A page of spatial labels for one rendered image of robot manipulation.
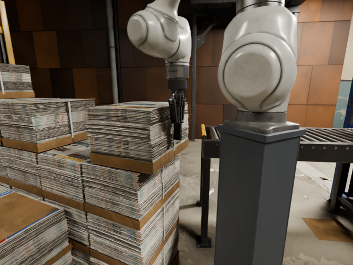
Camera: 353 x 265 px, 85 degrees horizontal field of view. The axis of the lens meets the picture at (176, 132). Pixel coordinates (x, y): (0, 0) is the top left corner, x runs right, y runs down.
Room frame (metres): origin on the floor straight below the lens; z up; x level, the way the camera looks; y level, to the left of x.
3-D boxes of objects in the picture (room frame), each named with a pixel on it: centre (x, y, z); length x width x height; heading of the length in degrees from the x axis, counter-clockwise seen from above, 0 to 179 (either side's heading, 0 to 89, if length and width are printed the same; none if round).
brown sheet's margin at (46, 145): (1.09, 0.70, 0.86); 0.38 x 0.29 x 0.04; 157
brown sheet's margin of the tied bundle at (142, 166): (0.75, 0.18, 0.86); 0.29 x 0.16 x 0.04; 67
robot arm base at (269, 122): (0.67, -0.30, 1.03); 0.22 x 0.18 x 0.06; 120
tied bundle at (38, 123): (1.09, 0.70, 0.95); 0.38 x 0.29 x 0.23; 157
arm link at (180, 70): (0.77, 0.00, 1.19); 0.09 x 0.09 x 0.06
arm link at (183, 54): (0.76, 0.00, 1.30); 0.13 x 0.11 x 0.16; 152
